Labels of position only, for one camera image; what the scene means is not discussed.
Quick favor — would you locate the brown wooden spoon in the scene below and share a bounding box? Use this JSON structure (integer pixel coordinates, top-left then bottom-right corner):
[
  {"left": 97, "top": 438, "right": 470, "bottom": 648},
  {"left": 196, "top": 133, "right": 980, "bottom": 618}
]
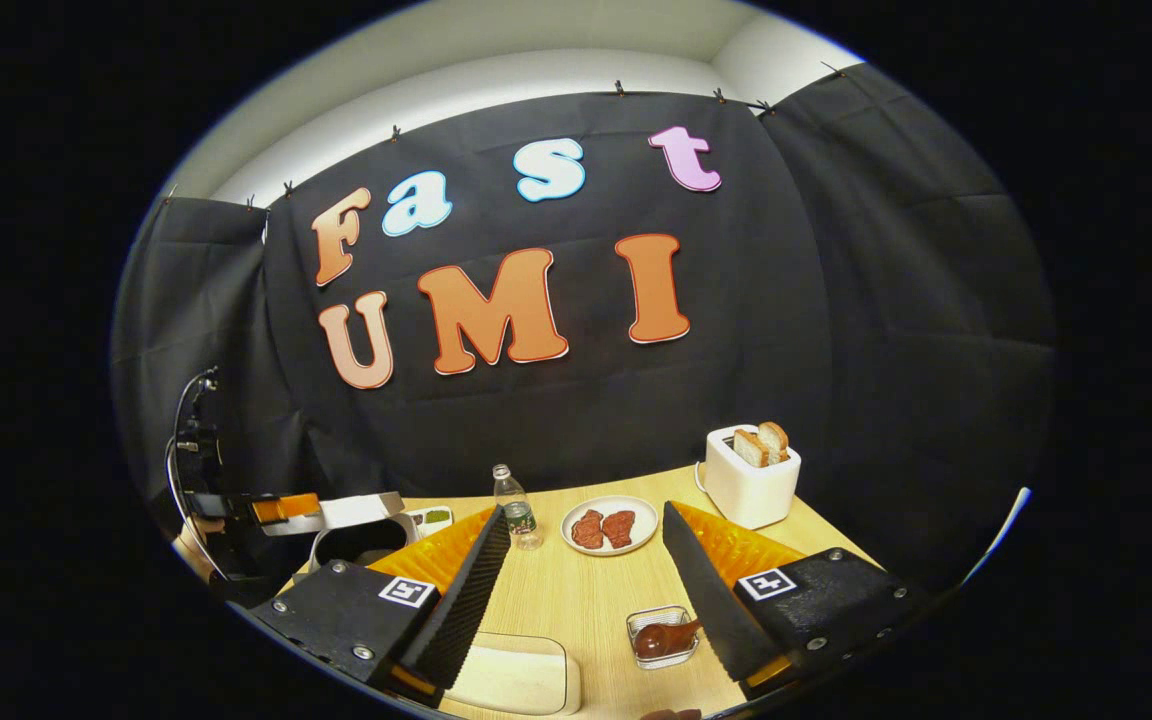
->
[{"left": 633, "top": 618, "right": 702, "bottom": 659}]

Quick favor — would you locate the metal wire chopstick holder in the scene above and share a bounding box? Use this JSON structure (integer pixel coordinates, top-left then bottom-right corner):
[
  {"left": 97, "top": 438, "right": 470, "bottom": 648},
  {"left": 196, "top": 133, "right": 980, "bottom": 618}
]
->
[{"left": 626, "top": 605, "right": 700, "bottom": 670}]

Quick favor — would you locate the white rice cooker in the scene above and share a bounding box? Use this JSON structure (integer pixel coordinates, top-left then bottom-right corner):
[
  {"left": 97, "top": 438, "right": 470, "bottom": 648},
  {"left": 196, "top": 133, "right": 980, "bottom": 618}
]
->
[{"left": 261, "top": 490, "right": 422, "bottom": 579}]

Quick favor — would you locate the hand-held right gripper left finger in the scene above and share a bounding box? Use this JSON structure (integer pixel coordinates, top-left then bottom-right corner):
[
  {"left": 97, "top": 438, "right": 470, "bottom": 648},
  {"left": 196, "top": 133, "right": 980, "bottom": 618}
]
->
[{"left": 248, "top": 505, "right": 512, "bottom": 706}]

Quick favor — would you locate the white toaster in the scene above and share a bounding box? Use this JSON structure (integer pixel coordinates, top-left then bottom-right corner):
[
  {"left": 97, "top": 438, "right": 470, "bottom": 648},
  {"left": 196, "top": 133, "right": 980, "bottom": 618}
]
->
[{"left": 704, "top": 425, "right": 802, "bottom": 530}]

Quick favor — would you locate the clear plastic water bottle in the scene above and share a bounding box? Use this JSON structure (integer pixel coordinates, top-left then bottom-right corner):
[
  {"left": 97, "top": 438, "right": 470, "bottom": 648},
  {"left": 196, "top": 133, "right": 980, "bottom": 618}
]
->
[{"left": 492, "top": 464, "right": 544, "bottom": 551}]

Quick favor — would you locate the white round plate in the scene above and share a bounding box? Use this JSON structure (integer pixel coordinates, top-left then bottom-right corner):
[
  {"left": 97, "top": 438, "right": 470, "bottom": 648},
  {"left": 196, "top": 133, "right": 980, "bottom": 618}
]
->
[{"left": 561, "top": 495, "right": 659, "bottom": 557}]

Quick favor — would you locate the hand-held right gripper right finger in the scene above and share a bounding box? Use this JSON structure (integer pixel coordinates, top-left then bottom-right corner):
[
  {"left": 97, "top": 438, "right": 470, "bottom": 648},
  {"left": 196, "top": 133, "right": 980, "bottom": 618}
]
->
[{"left": 661, "top": 500, "right": 937, "bottom": 701}]

